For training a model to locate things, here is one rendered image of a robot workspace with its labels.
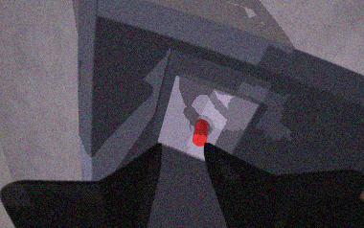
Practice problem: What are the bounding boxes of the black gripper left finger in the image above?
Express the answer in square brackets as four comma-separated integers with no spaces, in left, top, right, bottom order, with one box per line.
[0,144,162,228]

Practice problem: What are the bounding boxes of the red peg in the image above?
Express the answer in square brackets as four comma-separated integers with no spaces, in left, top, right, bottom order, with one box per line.
[193,120,208,147]

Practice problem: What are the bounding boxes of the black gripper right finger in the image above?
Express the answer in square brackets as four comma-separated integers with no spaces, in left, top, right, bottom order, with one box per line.
[204,143,364,228]

